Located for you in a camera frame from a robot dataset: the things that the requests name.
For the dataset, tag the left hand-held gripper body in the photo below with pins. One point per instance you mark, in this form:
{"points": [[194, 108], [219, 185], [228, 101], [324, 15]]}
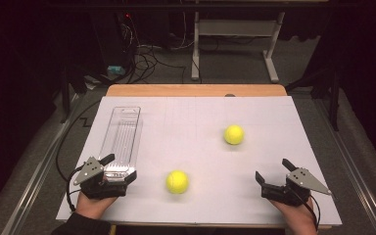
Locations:
{"points": [[89, 171]]}

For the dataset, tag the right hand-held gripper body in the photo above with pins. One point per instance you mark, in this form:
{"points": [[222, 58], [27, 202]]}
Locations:
{"points": [[298, 182]]}

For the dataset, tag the clear plastic ball container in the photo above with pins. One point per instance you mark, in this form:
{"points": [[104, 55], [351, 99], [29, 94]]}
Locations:
{"points": [[123, 137]]}

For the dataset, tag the yellow tennis ball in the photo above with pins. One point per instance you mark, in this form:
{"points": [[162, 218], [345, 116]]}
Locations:
{"points": [[234, 134], [177, 181]]}

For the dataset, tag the person's right hand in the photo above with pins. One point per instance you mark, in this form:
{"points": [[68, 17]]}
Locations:
{"points": [[298, 217]]}

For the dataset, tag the person's left hand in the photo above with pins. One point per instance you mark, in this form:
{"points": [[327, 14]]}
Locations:
{"points": [[91, 207]]}

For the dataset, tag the person's dark left sleeve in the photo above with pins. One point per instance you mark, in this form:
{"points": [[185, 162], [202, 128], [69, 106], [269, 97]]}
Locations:
{"points": [[81, 225]]}

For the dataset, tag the white table cover board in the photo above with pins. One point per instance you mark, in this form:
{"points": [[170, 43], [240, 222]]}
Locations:
{"points": [[196, 147]]}

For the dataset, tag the black metal stand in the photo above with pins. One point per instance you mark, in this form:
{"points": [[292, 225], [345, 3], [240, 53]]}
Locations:
{"points": [[333, 98], [66, 94]]}

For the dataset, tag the small teal box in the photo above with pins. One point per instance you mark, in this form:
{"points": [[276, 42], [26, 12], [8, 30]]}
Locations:
{"points": [[116, 70]]}

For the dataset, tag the wooden table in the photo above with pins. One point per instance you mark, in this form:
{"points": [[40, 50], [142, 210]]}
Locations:
{"points": [[192, 90]]}

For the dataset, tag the dark computer tower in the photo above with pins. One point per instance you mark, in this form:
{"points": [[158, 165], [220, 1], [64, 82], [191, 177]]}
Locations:
{"points": [[112, 39]]}

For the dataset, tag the metal floor rail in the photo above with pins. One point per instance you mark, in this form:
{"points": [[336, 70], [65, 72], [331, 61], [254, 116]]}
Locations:
{"points": [[36, 173], [355, 169]]}

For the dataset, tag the white metal table frame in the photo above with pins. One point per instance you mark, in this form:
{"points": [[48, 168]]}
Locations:
{"points": [[238, 27]]}

